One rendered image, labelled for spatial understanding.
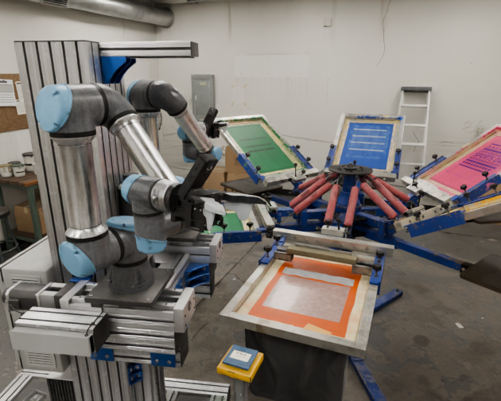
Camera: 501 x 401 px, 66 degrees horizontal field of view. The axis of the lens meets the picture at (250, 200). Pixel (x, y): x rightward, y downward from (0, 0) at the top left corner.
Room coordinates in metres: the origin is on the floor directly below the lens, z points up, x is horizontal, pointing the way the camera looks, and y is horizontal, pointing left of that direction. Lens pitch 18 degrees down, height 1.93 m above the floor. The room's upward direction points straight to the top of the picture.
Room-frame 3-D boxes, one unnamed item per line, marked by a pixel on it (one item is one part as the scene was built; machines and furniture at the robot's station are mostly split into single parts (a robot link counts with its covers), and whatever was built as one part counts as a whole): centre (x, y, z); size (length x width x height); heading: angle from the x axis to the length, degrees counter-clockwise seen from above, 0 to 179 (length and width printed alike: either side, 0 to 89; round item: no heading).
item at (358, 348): (1.63, -0.29, 0.97); 0.79 x 0.58 x 0.04; 158
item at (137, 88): (1.73, 0.45, 1.63); 0.15 x 0.12 x 0.55; 58
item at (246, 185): (3.14, -0.28, 0.91); 1.34 x 0.40 x 0.08; 38
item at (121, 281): (1.17, 0.40, 1.31); 0.15 x 0.15 x 0.10
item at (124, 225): (1.16, 0.40, 1.42); 0.13 x 0.12 x 0.14; 147
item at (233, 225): (2.48, 0.21, 1.05); 1.08 x 0.61 x 0.23; 98
